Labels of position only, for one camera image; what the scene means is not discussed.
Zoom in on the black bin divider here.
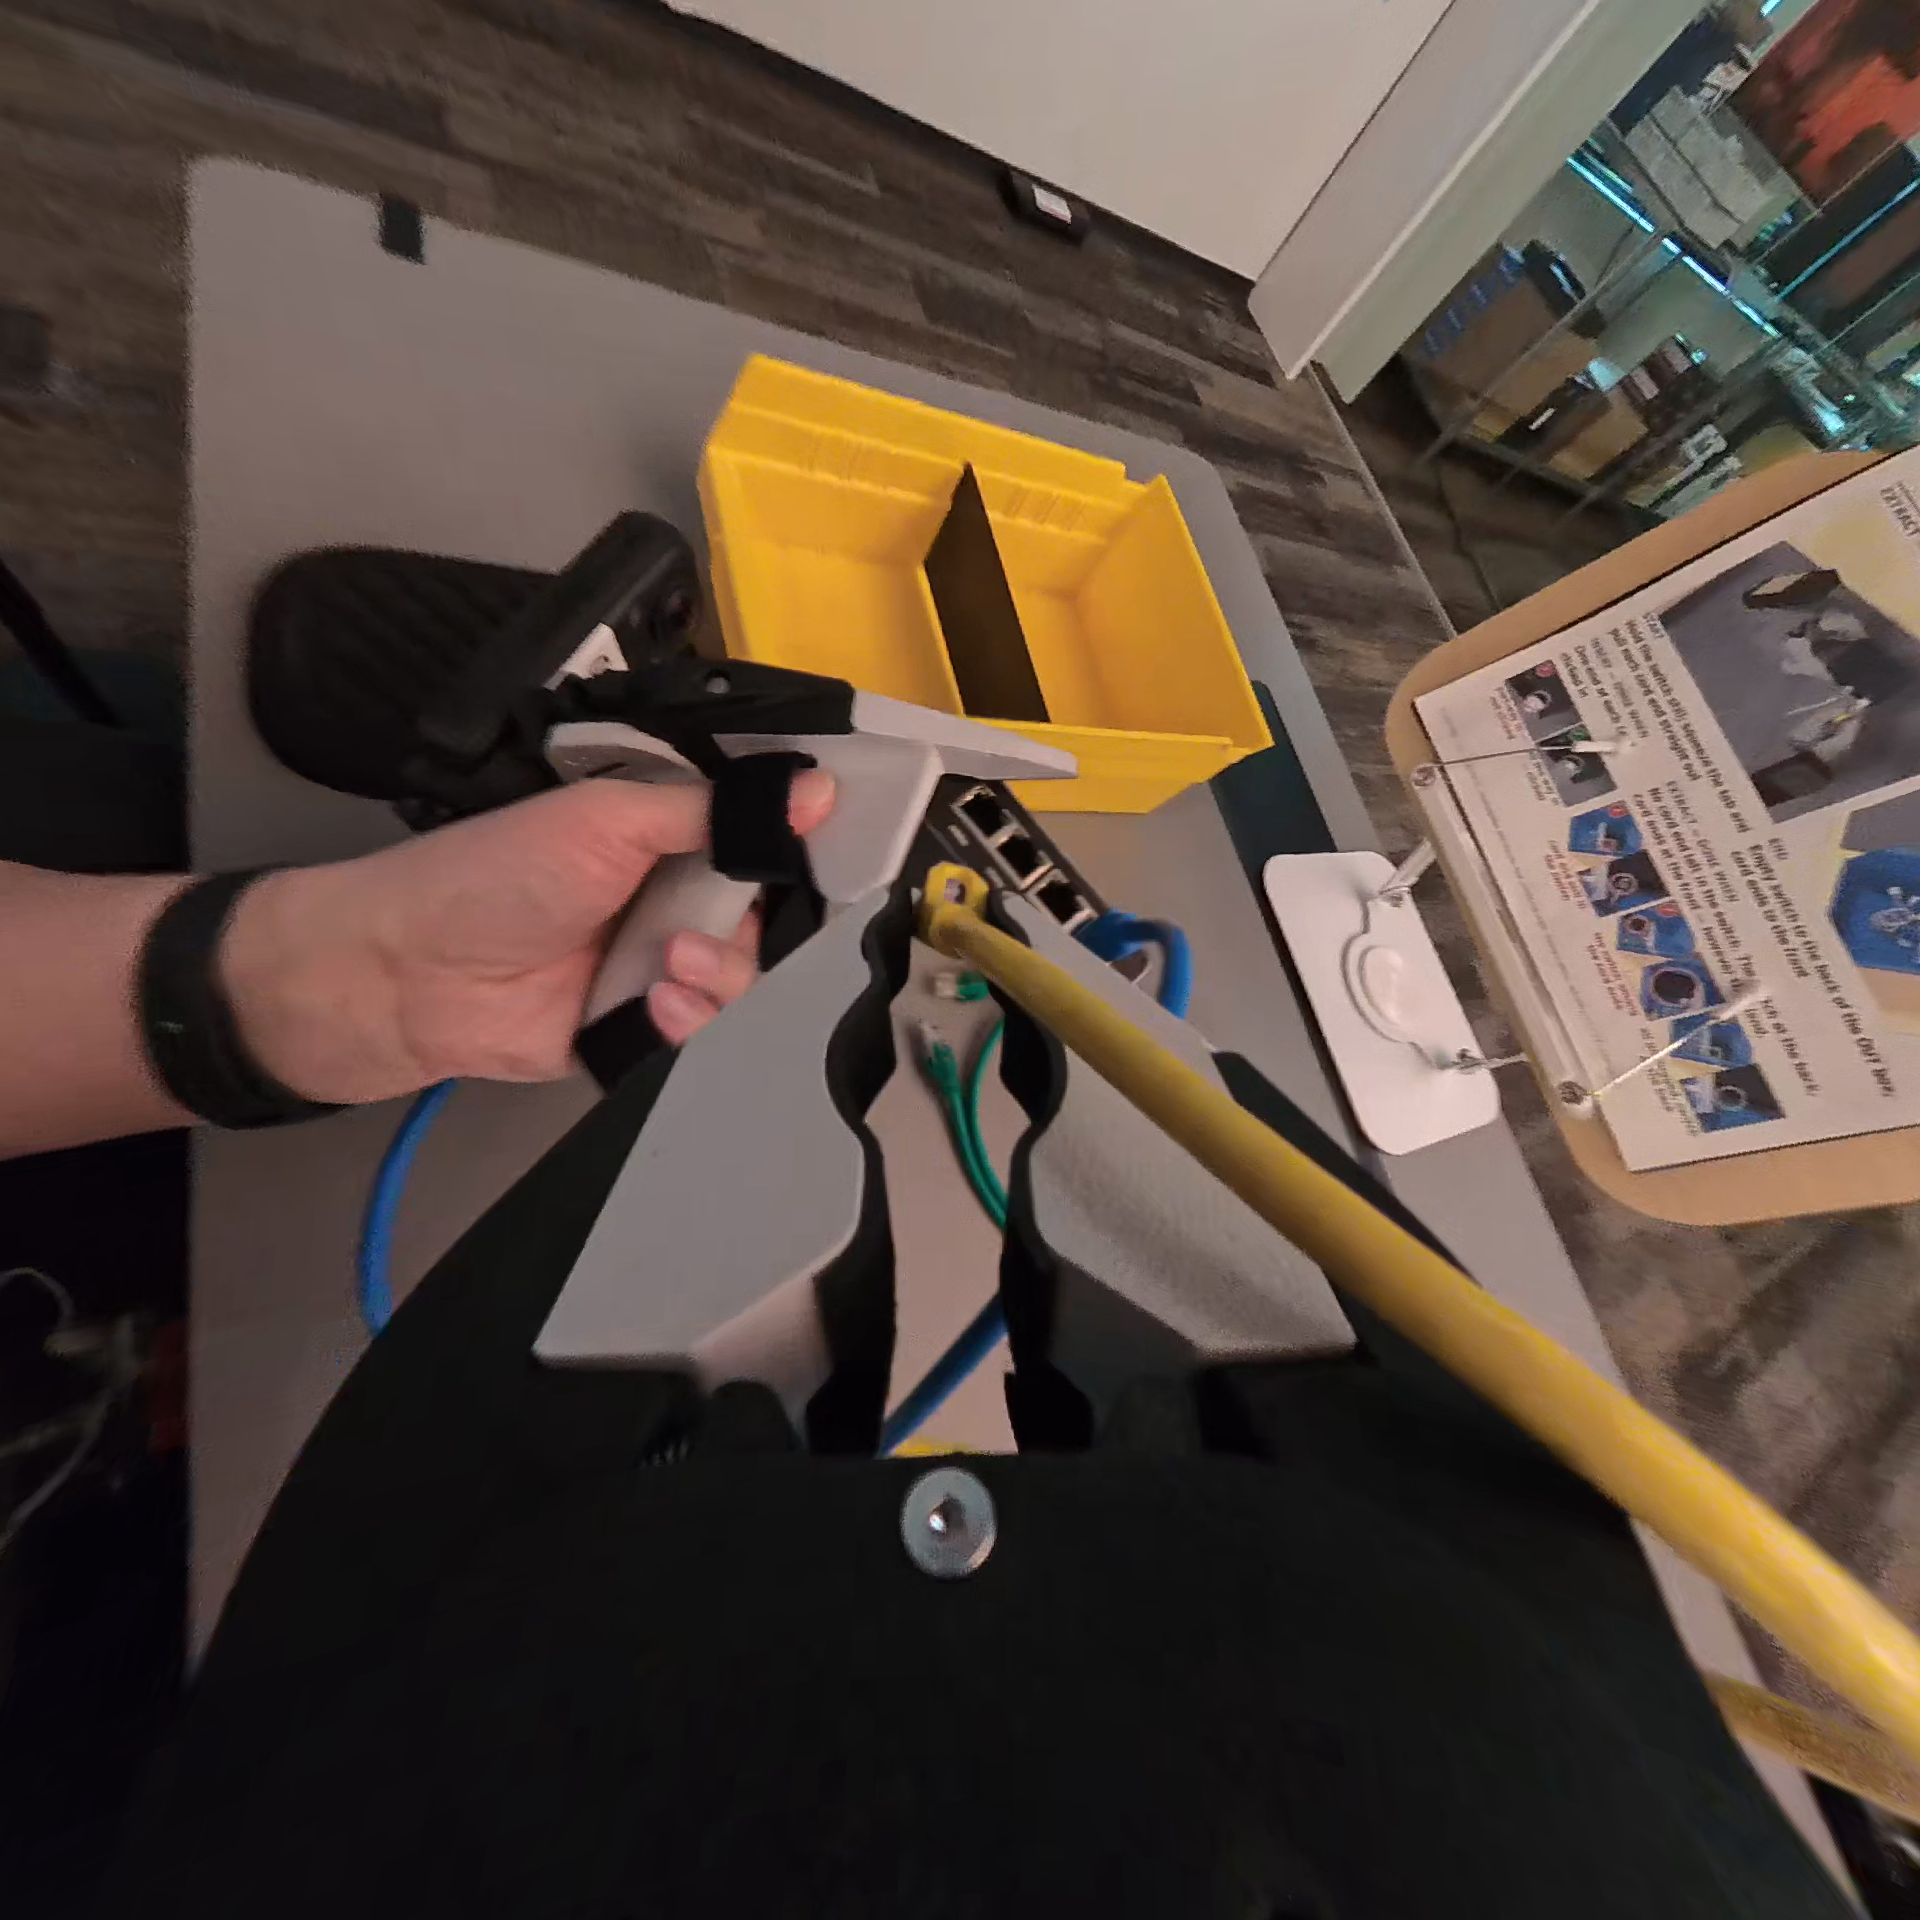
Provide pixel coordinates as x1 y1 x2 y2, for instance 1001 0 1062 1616
920 459 1054 724

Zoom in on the yellow plastic bin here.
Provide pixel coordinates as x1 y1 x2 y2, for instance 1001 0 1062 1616
697 352 1276 816

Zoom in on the black floor device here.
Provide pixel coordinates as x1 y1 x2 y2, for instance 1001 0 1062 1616
999 168 1095 247

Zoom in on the black wrist rest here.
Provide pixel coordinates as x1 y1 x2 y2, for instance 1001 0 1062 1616
248 510 712 830

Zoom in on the printed instruction sheet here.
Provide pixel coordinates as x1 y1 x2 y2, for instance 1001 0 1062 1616
1411 449 1920 1177

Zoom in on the person's left hand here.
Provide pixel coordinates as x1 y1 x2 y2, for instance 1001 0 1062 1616
225 766 841 1107

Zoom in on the black wristband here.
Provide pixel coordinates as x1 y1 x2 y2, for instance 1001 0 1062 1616
136 865 340 1131

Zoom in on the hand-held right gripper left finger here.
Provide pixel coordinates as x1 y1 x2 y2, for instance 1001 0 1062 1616
536 892 913 1457

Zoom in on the tan backing board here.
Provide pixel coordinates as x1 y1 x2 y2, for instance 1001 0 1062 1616
1380 442 1920 1231

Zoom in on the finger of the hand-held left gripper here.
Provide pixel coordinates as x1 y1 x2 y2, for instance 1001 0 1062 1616
712 688 1082 785

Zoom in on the dark desk mat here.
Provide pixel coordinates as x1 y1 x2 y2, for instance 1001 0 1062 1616
1208 682 1346 936

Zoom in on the green ethernet cable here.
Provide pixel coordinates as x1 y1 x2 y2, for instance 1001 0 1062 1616
915 968 1012 1227

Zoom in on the person's left forearm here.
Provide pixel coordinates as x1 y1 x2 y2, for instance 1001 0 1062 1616
0 860 196 1162

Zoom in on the black ethernet switch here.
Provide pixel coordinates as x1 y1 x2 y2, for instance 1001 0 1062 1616
907 777 1121 964

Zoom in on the yellow ethernet cable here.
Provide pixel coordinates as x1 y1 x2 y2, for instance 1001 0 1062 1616
913 860 1920 1824

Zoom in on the blue ethernet cable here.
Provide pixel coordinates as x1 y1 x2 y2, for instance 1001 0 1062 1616
355 903 1199 1460

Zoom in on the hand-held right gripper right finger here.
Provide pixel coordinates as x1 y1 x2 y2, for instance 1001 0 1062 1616
998 961 1360 1457

